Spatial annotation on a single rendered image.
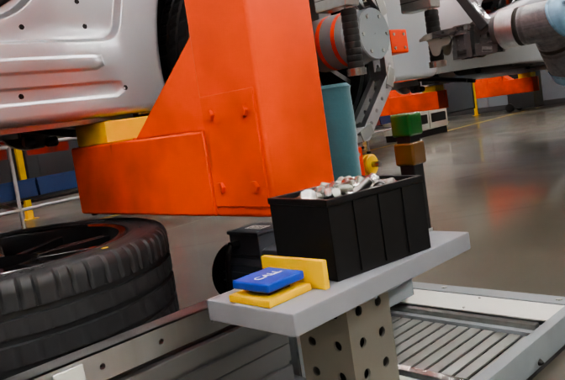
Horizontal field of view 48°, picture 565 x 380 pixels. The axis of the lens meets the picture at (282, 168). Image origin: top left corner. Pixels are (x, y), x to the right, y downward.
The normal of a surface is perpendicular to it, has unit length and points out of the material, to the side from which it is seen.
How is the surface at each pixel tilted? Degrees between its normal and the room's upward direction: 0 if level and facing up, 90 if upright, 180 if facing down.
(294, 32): 90
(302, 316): 90
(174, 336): 90
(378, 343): 90
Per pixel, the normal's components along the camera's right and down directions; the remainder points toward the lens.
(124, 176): -0.70, 0.16
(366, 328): 0.70, -0.04
